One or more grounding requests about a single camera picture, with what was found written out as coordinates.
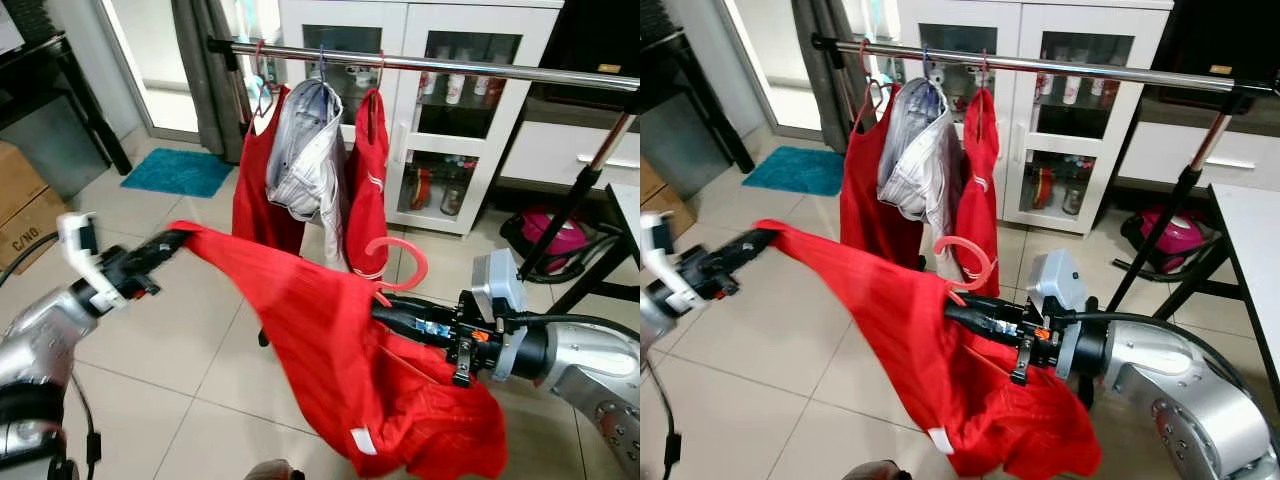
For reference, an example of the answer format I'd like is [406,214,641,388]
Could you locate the red sleeveless top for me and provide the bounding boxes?
[839,84,927,271]
[231,84,307,257]

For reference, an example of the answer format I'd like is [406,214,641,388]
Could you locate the white sliding door frame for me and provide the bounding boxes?
[75,0,203,143]
[690,0,833,137]

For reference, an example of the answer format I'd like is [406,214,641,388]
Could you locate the silver black clothes rack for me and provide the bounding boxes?
[206,37,641,346]
[811,34,1280,313]

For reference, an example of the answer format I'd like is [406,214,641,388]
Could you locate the pink plastic hanger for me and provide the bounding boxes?
[934,234,999,307]
[364,236,430,307]

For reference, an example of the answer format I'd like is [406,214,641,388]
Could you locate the white glass door cabinet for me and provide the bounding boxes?
[279,0,564,237]
[894,0,1174,237]

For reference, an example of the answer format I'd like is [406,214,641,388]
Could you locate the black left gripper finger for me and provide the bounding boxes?
[737,245,780,277]
[149,245,194,277]
[139,228,196,262]
[724,228,782,262]

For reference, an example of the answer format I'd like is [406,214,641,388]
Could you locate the teal floor mat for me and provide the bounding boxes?
[120,147,234,200]
[741,145,847,198]

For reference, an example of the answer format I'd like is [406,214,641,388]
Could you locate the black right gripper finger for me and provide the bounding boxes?
[944,297,1007,328]
[371,297,442,330]
[374,314,442,347]
[947,314,1005,345]

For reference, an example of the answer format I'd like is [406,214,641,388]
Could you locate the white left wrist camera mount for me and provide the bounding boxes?
[641,211,706,312]
[56,211,127,312]

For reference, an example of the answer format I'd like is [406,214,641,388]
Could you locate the black side table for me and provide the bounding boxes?
[0,0,133,199]
[640,0,757,177]

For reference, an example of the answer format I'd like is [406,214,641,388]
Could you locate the black television screen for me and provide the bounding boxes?
[540,0,641,127]
[1163,0,1280,103]

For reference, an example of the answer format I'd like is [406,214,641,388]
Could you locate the white grey shirt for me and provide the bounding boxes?
[877,77,962,273]
[264,79,350,274]

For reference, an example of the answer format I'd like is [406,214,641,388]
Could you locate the red garment white stripes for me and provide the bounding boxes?
[954,87,1002,293]
[344,87,392,282]

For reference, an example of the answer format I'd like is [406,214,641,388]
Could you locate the pink vacuum cleaner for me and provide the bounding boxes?
[1119,204,1218,278]
[499,204,603,278]

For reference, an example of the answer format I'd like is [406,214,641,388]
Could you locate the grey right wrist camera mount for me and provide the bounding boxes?
[469,249,530,382]
[1027,247,1090,380]

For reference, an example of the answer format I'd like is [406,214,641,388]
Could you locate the red mesh jersey white label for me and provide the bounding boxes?
[169,219,510,480]
[754,217,1104,480]

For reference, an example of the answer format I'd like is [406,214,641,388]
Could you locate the white drawer unit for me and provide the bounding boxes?
[500,120,641,193]
[1117,120,1280,197]

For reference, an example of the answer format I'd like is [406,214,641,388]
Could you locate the brown cardboard box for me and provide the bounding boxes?
[640,155,692,237]
[0,140,72,277]

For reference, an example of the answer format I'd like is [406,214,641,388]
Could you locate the grey curtain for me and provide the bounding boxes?
[789,0,873,153]
[169,0,253,167]

